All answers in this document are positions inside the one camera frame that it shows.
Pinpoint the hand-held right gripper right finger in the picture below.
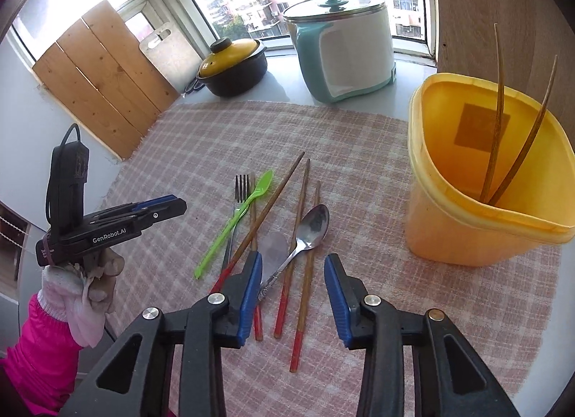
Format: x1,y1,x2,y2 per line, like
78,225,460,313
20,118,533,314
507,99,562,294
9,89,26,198
323,253,522,417

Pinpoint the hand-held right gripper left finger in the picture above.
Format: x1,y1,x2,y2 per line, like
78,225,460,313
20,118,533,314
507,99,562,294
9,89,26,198
58,251,263,417

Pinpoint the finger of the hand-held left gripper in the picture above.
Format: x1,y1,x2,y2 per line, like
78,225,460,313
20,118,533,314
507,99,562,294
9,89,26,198
87,194,177,222
96,200,188,233

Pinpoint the red-tipped wooden chopstick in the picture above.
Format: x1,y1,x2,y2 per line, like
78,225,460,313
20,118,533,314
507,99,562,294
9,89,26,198
290,182,321,373
209,153,305,295
274,159,312,339
250,173,264,341

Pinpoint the clear plastic spoon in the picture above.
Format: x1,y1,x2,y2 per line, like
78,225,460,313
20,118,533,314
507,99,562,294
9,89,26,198
259,232,289,285

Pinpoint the metal spoon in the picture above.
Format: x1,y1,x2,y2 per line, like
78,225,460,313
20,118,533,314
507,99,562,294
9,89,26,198
257,204,330,303

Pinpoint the metal fork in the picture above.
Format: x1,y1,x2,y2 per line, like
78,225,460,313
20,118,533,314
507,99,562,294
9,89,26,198
220,174,251,275

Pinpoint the green plastic spoon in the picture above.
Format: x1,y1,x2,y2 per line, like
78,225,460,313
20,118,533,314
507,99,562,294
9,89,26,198
194,170,275,279

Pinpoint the yellow plastic container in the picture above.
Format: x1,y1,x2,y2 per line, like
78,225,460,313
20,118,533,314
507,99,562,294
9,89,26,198
403,73,575,267

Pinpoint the person's left forearm pink sleeve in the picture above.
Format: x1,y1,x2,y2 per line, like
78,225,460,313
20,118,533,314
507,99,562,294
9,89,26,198
0,293,84,417

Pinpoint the person's left hand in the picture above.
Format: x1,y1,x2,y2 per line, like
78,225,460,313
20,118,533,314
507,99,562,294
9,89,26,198
40,246,124,348

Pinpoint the wooden plank board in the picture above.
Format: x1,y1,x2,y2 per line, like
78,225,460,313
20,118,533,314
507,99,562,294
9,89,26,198
31,0,180,161

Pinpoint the white cutting board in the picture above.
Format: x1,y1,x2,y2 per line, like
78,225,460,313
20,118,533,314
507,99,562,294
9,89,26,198
138,22,203,93

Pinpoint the pink checked cloth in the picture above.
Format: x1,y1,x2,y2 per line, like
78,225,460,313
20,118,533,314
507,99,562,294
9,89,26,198
101,100,562,417

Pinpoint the black clay pot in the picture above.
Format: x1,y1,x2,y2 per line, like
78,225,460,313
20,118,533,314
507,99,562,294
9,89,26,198
195,46,269,98

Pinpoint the yellow pot lid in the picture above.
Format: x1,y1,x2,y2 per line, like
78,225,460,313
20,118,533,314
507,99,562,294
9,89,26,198
198,38,263,78

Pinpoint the white and teal pot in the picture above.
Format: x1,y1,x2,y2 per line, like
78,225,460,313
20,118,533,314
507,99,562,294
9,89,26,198
287,6,397,104

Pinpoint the brown chopstick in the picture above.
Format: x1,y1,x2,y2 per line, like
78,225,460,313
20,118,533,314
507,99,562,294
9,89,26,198
489,54,558,206
480,23,505,201

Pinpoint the glass lid with teal knob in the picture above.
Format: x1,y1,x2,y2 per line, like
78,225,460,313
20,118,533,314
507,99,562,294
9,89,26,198
282,0,389,24

